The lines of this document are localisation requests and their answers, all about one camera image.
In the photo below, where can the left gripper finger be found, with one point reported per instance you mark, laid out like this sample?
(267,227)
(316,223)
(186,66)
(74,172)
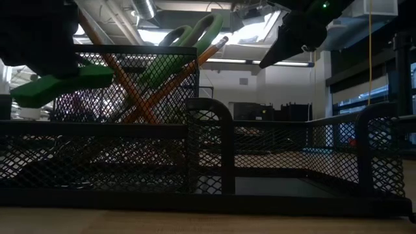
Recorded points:
(65,71)
(85,61)

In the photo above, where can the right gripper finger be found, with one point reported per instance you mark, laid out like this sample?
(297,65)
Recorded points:
(282,50)
(284,31)

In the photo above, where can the green eraser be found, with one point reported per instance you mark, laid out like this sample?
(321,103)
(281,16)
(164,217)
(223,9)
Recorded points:
(58,86)

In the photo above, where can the orange wooden pencil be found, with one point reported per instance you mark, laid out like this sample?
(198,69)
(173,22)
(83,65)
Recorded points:
(211,52)
(88,30)

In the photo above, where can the blue sticky note pad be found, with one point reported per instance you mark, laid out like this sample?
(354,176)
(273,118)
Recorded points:
(317,150)

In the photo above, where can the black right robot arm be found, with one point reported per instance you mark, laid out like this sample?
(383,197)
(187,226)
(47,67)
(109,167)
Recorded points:
(341,6)

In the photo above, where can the black mesh desk organizer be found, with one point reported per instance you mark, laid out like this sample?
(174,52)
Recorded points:
(97,130)

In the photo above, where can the long ceiling light bar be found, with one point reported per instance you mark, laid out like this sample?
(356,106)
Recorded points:
(234,60)

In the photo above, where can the black equipment stack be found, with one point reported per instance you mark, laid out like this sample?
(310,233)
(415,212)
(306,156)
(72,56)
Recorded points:
(295,113)

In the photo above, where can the small dark screen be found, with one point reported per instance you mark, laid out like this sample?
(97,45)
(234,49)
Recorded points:
(6,112)

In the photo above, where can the white ceiling unit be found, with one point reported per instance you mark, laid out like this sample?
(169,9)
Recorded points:
(383,8)

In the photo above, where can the black pillar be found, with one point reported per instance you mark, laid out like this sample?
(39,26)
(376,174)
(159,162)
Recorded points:
(403,65)

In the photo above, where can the silver ventilation duct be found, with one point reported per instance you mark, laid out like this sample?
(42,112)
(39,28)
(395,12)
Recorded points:
(144,8)

